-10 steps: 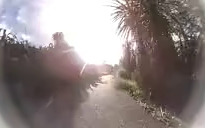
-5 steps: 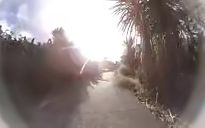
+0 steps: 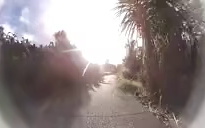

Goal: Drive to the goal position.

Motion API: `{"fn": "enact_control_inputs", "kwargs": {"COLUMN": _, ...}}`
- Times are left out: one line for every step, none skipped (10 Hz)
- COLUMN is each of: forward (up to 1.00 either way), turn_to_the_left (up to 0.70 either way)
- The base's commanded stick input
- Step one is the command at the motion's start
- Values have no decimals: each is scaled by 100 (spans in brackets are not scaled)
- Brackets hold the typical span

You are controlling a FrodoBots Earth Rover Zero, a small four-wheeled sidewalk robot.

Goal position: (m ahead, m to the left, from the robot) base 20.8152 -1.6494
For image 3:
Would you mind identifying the grass strip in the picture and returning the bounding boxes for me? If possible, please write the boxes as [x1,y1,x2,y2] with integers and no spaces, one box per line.
[116,71,145,96]

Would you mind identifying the dark green hedge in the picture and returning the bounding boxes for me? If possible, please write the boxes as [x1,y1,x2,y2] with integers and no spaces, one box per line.
[0,25,106,128]

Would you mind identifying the dry leaf litter strip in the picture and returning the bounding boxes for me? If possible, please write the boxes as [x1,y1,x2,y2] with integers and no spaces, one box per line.
[133,89,184,128]

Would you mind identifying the tall flax bushes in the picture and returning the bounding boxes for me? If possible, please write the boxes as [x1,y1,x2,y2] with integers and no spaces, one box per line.
[122,19,205,114]

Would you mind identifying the grey concrete path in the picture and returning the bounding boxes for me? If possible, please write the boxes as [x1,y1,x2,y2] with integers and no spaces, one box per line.
[69,73,168,128]

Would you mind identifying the palm-like tree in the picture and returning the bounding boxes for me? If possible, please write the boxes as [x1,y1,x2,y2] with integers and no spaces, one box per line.
[115,0,178,98]

